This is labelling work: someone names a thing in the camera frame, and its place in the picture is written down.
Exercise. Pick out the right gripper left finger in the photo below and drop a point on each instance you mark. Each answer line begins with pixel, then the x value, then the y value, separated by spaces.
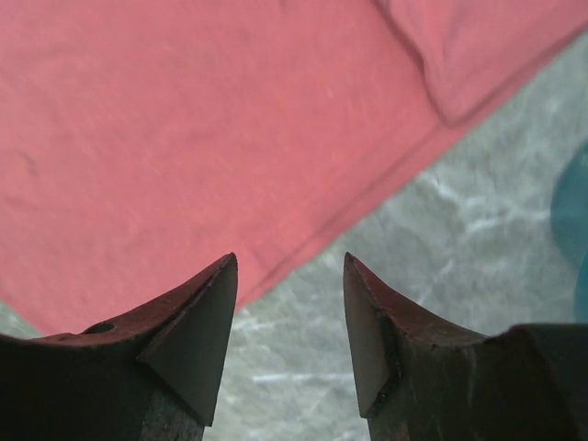
pixel 152 373

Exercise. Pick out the teal plastic bin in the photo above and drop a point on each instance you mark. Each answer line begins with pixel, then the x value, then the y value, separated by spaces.
pixel 568 224

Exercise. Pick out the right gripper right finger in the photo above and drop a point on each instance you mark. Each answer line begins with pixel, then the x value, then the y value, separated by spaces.
pixel 421 377

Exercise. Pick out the salmon pink t shirt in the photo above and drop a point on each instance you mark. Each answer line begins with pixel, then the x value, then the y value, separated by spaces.
pixel 143 140

